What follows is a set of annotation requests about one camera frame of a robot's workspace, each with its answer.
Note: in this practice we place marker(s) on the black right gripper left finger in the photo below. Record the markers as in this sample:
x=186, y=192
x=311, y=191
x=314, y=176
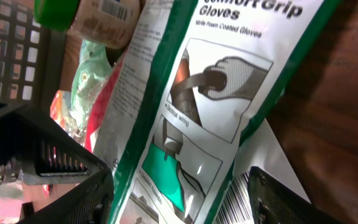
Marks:
x=43, y=153

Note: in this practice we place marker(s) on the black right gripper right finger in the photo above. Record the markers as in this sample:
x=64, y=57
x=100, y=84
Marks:
x=272, y=202

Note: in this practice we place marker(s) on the red tool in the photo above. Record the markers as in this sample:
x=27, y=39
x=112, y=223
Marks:
x=88, y=137

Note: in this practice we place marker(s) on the green white gloves package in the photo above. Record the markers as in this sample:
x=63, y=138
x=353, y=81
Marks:
x=198, y=78

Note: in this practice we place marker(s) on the green lid jar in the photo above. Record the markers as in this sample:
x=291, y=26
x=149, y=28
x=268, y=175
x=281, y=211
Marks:
x=108, y=22

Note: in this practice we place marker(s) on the grey plastic shopping basket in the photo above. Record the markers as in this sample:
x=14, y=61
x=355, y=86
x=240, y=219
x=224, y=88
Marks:
x=31, y=57

